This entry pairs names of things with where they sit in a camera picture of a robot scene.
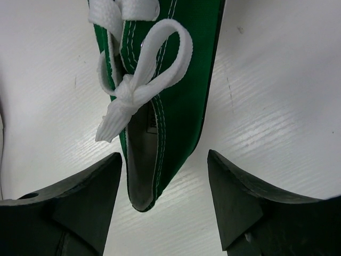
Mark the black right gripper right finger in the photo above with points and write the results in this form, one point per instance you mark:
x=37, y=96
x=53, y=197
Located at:
x=255, y=217

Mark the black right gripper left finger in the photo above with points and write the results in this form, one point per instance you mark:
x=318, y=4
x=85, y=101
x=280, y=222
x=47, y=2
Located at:
x=70, y=217

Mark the green sneaker one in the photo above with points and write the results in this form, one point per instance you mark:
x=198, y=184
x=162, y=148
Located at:
x=156, y=63

